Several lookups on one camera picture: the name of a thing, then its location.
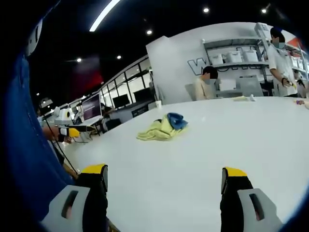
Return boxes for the person's blue shirt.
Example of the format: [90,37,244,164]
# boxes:
[4,18,76,222]

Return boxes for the computer monitor with lit screen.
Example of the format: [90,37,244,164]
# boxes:
[81,93,102,122]

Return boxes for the black computer monitor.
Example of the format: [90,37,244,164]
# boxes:
[112,94,130,109]

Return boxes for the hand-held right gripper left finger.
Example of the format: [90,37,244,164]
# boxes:
[40,163,109,232]

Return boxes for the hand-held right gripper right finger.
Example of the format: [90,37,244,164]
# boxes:
[219,166,283,232]

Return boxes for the white storage box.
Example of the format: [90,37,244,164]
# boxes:
[242,49,259,62]
[211,53,223,66]
[226,51,242,64]

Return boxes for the long ceiling strip light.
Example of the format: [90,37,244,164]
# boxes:
[89,0,121,32]

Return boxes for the yellow and blue garment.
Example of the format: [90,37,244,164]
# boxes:
[136,112,190,142]

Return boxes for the white worn chest device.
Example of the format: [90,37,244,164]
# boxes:
[25,18,43,57]

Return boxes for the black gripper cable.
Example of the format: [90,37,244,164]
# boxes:
[44,117,80,175]

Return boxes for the grey metal shelf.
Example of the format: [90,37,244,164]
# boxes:
[202,37,273,98]

